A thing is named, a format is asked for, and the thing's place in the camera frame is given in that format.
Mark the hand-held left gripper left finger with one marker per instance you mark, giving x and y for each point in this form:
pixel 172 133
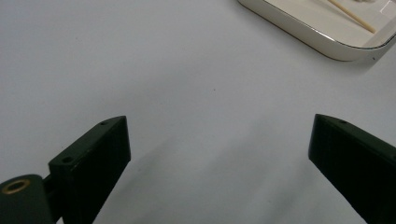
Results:
pixel 93 161

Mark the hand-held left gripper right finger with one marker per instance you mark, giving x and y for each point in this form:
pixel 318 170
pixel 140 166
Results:
pixel 358 165

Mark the cream metal tray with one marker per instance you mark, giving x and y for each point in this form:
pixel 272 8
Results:
pixel 317 28

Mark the wooden skewer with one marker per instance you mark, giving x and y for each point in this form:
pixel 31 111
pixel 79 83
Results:
pixel 355 17

